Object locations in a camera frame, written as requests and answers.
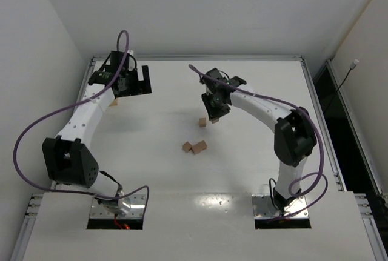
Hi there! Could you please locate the metal base plate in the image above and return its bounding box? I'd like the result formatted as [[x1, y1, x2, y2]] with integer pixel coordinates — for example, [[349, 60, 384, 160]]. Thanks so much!
[[89, 194, 146, 220], [252, 194, 309, 220]]

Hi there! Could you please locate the small wooden cube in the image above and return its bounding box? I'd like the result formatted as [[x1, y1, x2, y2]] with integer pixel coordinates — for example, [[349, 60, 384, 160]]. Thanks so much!
[[182, 142, 193, 153]]

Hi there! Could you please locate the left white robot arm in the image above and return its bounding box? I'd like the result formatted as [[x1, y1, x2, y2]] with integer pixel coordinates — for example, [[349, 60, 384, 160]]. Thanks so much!
[[42, 50, 152, 199]]

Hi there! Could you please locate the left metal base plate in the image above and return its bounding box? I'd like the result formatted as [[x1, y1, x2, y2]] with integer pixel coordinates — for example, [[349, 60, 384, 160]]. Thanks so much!
[[89, 194, 146, 220]]

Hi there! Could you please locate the purple cable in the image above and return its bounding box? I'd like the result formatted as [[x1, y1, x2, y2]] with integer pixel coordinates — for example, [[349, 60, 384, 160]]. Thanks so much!
[[12, 30, 150, 204], [188, 64, 329, 222]]

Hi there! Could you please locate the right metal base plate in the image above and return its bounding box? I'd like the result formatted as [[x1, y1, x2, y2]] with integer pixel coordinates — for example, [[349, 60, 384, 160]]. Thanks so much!
[[252, 194, 309, 220]]

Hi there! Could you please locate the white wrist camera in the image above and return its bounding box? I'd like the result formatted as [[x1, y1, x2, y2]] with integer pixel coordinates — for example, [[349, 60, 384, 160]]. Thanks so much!
[[203, 82, 213, 95], [127, 50, 137, 71]]

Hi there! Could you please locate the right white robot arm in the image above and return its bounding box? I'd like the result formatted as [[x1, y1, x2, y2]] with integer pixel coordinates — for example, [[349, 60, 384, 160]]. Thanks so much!
[[200, 68, 317, 211]]

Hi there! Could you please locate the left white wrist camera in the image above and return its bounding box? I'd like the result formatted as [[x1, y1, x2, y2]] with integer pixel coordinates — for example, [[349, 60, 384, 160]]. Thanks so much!
[[127, 50, 137, 71]]

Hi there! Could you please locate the wooden block stack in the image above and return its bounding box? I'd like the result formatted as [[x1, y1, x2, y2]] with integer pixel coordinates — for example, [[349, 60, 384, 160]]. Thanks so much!
[[192, 140, 207, 154]]

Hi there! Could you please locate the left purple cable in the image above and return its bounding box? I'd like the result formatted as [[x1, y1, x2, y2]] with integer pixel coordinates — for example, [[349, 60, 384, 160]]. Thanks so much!
[[12, 30, 150, 204]]

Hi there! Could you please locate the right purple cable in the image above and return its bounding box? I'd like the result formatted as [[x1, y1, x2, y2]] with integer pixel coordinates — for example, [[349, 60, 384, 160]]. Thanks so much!
[[188, 64, 329, 222]]

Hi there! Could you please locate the black wall cable white plug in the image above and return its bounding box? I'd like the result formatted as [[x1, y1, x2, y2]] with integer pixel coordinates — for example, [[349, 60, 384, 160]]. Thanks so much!
[[329, 59, 360, 104]]

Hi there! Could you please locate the wooden cube far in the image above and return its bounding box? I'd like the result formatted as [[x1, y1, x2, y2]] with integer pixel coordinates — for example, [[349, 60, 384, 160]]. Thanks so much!
[[198, 118, 207, 128]]

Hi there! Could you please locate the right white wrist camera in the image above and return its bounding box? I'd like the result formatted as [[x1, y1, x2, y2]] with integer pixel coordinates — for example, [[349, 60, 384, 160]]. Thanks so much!
[[203, 82, 213, 95]]

